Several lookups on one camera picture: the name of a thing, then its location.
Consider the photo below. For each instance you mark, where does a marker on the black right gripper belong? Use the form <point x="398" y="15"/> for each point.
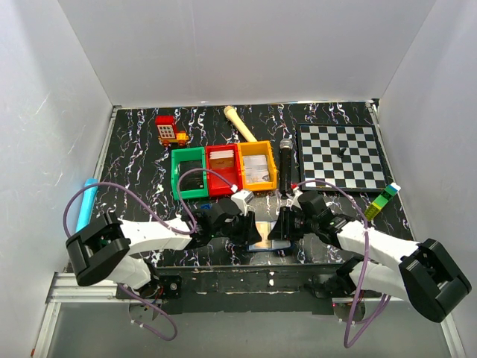
<point x="289" y="223"/>

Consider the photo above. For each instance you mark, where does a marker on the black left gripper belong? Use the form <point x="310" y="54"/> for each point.
<point x="244" y="227"/>

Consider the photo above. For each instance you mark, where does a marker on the gold VIP credit card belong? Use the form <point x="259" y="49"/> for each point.
<point x="263" y="229"/>

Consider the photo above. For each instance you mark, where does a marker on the navy blue card holder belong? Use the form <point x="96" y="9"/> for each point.
<point x="276" y="244"/>

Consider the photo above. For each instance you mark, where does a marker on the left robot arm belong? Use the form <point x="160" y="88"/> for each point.
<point x="105" y="248"/>

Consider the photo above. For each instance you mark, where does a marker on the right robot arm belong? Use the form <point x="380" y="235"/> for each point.
<point x="421" y="273"/>

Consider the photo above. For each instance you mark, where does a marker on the white cards in yellow bin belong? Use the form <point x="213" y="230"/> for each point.
<point x="256" y="169"/>

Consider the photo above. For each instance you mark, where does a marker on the orange cards in red bin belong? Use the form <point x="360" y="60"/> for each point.
<point x="223" y="159"/>

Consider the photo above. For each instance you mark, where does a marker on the black microphone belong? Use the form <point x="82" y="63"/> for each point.
<point x="285" y="166"/>

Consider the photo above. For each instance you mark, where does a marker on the yellow plastic bin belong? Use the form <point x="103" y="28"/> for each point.
<point x="256" y="148"/>

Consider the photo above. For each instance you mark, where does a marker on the black object in green bin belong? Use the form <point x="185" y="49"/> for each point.
<point x="193" y="180"/>

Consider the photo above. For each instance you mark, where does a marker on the red plastic bin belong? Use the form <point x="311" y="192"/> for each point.
<point x="216" y="186"/>

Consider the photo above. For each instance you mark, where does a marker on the black chess piece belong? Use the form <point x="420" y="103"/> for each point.
<point x="341" y="152"/>

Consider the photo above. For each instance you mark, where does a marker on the black white chessboard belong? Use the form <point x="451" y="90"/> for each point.
<point x="345" y="156"/>

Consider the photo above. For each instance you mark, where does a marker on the yellow green brick stack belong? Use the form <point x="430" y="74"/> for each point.
<point x="381" y="201"/>

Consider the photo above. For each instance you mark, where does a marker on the green plastic bin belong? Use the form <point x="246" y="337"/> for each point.
<point x="184" y="154"/>

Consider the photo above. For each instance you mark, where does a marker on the beige wooden microphone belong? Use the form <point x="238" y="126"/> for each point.
<point x="232" y="115"/>

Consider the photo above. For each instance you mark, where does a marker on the light blue toy microphone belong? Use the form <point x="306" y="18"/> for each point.
<point x="87" y="202"/>

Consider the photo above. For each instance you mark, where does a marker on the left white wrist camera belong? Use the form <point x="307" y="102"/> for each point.
<point x="242" y="199"/>

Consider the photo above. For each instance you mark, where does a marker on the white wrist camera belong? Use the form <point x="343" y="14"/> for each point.
<point x="293" y="198"/>
<point x="242" y="199"/>

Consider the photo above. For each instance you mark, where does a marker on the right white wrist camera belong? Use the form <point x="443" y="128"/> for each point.
<point x="293" y="198"/>

